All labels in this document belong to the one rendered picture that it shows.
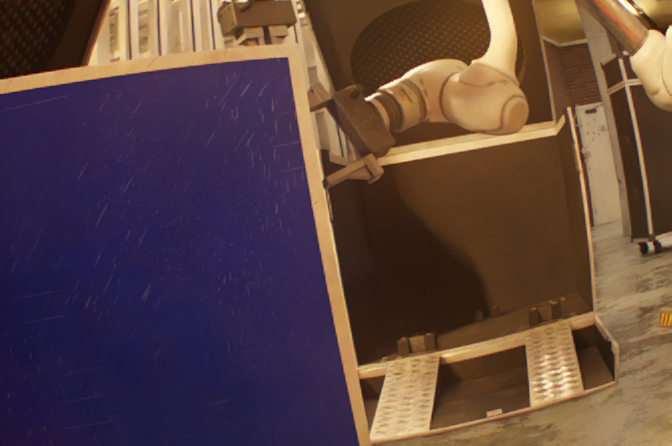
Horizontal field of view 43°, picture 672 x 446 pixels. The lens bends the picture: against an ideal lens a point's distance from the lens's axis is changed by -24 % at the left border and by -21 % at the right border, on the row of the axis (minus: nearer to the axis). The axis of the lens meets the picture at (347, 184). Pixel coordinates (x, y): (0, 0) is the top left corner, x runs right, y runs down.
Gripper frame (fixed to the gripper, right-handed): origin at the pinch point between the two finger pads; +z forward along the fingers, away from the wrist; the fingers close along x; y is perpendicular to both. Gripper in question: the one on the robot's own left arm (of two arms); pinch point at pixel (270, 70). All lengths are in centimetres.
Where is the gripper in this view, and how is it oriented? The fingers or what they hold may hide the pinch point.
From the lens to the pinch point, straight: 171.3
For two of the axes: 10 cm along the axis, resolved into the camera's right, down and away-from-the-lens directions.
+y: 5.9, -3.2, -7.5
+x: 7.6, -1.0, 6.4
